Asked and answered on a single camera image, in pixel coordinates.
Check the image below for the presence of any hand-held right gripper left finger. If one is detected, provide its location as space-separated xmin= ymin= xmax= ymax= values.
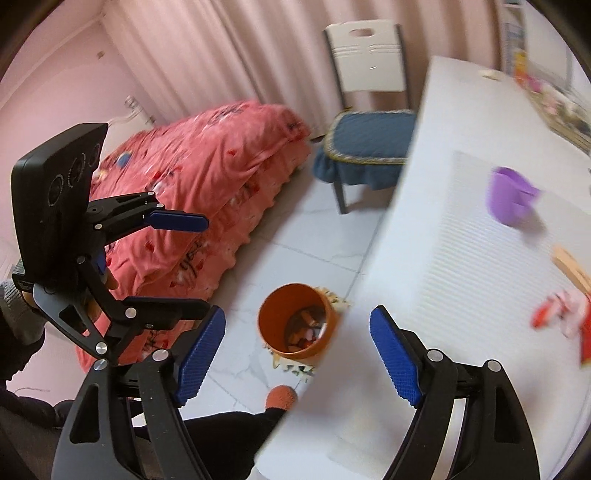
xmin=53 ymin=305 xmax=226 ymax=480

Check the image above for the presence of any orange slipper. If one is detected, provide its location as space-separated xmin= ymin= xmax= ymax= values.
xmin=265 ymin=385 xmax=298 ymax=411

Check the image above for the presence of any purple cup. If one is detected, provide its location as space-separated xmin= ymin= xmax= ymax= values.
xmin=486 ymin=167 xmax=543 ymax=227

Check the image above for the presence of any person's left hand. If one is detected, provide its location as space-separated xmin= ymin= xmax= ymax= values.
xmin=85 ymin=270 xmax=118 ymax=321

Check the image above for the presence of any white chair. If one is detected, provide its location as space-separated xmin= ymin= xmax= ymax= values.
xmin=323 ymin=19 xmax=414 ymax=214

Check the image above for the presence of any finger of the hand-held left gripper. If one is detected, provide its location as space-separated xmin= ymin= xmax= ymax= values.
xmin=102 ymin=298 xmax=211 ymax=365
xmin=88 ymin=191 xmax=209 ymax=252

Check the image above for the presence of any blue chair cushion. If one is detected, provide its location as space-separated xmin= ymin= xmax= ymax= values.
xmin=314 ymin=110 xmax=419 ymax=191

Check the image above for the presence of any person's dark jacket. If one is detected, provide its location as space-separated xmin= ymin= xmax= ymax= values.
xmin=0 ymin=342 xmax=70 ymax=480

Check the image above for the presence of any small pink and red doll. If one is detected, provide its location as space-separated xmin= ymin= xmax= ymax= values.
xmin=531 ymin=290 xmax=591 ymax=340

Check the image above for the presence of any person's leg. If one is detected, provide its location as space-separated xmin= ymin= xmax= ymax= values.
xmin=131 ymin=408 xmax=287 ymax=480

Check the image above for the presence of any orange bin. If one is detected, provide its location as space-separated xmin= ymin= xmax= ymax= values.
xmin=257 ymin=283 xmax=336 ymax=360

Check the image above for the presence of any white wall pipe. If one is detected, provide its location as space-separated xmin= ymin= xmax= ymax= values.
xmin=124 ymin=95 xmax=155 ymax=124

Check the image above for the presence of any translucent textured table mat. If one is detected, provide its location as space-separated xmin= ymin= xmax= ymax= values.
xmin=365 ymin=150 xmax=591 ymax=370

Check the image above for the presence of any pink curtain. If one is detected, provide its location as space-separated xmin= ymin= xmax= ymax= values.
xmin=99 ymin=0 xmax=504 ymax=139

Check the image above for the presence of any person's left forearm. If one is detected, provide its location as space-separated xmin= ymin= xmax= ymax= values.
xmin=0 ymin=261 xmax=47 ymax=344

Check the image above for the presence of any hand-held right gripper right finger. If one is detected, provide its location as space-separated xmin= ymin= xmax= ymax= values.
xmin=369 ymin=305 xmax=541 ymax=480

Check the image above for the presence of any clear acrylic storage box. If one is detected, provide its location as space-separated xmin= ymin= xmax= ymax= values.
xmin=526 ymin=76 xmax=591 ymax=153

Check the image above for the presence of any pink printed blanket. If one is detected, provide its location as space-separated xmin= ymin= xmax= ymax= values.
xmin=74 ymin=100 xmax=312 ymax=374

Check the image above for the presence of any wooden block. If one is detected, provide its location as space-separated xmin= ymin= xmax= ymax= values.
xmin=551 ymin=246 xmax=591 ymax=294

